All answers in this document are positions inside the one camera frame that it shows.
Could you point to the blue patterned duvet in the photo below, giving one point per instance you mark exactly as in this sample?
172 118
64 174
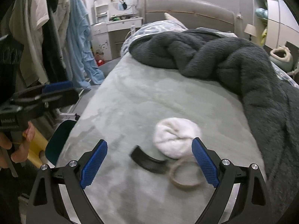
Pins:
156 29

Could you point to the yellow plastic object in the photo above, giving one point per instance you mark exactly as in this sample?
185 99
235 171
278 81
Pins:
37 148

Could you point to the dark grey fleece blanket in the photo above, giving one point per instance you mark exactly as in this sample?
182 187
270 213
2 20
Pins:
245 70

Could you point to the black curved plastic piece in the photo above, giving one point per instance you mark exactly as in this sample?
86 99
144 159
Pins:
146 162

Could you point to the cream fluffy garment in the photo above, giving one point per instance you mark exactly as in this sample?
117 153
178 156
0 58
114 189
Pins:
62 21

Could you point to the white power strip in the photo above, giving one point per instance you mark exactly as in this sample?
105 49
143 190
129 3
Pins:
133 29

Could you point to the pale grey pillow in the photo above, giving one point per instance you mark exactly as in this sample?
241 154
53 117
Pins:
171 18

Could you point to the light blue bathrobe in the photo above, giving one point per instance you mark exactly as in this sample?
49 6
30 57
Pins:
80 42

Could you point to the bedside table lamp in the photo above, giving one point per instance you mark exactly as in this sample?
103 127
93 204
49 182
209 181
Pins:
250 29

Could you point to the light blue plush bundle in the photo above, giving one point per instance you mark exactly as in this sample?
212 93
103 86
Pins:
261 12

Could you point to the white clothes rack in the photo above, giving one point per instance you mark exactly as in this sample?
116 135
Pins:
70 112

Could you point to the black hanging garment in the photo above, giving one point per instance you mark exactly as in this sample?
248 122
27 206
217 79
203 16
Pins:
55 51

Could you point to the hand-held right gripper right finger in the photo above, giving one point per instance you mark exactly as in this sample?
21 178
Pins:
205 165

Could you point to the grey floor cushion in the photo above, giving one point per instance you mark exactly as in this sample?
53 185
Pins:
108 66

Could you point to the small red container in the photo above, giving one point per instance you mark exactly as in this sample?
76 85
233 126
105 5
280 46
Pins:
100 62

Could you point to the black and white chair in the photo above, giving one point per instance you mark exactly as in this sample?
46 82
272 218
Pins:
294 51

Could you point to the white t-shirt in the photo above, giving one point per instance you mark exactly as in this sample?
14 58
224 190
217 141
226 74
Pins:
39 23

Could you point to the olive grey jacket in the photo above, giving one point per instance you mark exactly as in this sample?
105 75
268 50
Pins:
22 21

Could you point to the dark teal trash bin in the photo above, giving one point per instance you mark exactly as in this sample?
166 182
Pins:
59 140

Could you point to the white cloth wad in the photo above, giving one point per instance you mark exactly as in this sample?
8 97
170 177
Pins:
174 136

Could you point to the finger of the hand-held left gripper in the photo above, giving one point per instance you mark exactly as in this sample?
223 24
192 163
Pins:
65 99
58 86

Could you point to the yellow green cloth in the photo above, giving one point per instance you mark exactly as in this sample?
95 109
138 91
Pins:
264 36

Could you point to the person's left hand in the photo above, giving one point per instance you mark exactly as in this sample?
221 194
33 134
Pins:
25 149

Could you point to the light grey bed blanket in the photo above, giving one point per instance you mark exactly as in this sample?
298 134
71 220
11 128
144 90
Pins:
144 102

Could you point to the white vanity desk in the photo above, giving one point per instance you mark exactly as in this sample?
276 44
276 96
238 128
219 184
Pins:
109 32

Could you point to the small glass vanity lamp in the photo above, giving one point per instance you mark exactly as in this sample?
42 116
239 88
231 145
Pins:
133 3

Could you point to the white sliding door wardrobe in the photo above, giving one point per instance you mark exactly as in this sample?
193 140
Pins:
278 18

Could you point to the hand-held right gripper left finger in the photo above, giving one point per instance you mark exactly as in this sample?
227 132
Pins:
93 165

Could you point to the brown tape roll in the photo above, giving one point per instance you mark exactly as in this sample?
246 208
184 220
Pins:
177 183

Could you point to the grey upholstered bed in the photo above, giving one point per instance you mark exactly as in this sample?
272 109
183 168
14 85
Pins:
186 9

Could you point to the green and cream cat bed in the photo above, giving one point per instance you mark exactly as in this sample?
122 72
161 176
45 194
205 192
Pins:
281 59

